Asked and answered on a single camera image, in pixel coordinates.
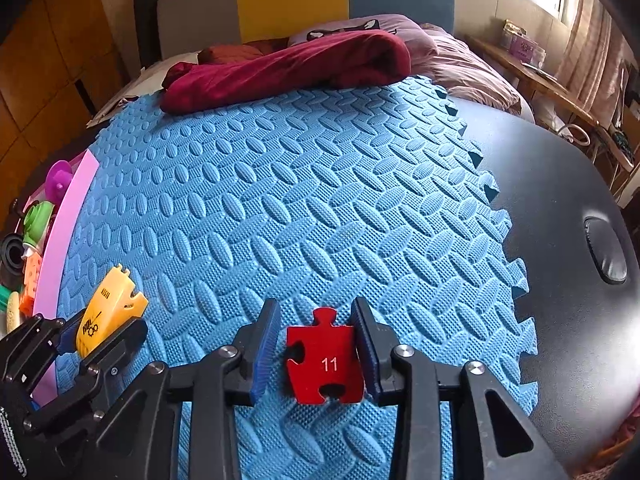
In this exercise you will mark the grey yellow blue headboard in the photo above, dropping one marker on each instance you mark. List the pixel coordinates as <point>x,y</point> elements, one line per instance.
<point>290,0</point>

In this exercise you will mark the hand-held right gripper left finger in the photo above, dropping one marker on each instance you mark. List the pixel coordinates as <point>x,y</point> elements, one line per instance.
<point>265,355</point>

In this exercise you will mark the rust brown pillow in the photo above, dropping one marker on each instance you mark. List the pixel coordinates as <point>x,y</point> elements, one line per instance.
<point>225,53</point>

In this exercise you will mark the wooden side table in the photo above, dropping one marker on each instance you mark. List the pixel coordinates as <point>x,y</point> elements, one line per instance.
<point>505,60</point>

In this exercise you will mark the yellow round toy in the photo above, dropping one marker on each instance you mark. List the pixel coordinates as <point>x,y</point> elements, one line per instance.
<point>13,312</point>

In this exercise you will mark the blue foam mat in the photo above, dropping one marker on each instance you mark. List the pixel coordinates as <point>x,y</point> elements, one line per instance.
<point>300,185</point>

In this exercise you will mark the purple storage box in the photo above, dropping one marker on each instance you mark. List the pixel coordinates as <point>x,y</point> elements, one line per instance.
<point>522,45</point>

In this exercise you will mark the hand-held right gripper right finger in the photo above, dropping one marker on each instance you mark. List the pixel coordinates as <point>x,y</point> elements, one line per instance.
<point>362,355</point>

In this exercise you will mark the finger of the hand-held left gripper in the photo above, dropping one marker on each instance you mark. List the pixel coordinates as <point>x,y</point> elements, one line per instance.
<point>35,340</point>
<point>120,347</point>

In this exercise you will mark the pink curtain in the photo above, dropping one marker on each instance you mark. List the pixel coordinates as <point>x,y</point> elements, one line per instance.
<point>585,50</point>

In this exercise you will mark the purple cat pillow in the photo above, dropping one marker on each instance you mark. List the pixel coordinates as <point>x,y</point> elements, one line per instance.
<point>400,27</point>

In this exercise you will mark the red puzzle piece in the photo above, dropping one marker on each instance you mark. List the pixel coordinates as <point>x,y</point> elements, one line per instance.
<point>320,360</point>

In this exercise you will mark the orange building block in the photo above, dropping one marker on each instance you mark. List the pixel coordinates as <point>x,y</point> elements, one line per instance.
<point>32,272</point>
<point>28,302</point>

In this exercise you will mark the magenta plastic toy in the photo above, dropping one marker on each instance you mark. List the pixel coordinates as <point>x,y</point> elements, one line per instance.
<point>62,175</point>

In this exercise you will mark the pink duvet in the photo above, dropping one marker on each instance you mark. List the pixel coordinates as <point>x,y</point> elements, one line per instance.
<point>465,70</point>

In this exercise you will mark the yellow plastic clip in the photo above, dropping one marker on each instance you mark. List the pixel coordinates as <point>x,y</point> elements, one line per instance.
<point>107,305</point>

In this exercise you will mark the pink cardboard box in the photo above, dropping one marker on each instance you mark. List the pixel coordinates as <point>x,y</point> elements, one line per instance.
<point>67,240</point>

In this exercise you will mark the dark red blanket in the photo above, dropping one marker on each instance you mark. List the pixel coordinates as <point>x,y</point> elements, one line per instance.
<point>300,70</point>

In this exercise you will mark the brown wooden wardrobe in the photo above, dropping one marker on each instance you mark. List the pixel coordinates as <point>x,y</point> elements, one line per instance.
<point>45,60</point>

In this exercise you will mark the green plastic cup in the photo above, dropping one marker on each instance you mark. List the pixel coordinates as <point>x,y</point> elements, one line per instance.
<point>4,297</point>

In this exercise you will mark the silver black lens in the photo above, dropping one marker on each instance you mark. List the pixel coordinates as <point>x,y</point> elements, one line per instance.
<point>11,257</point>

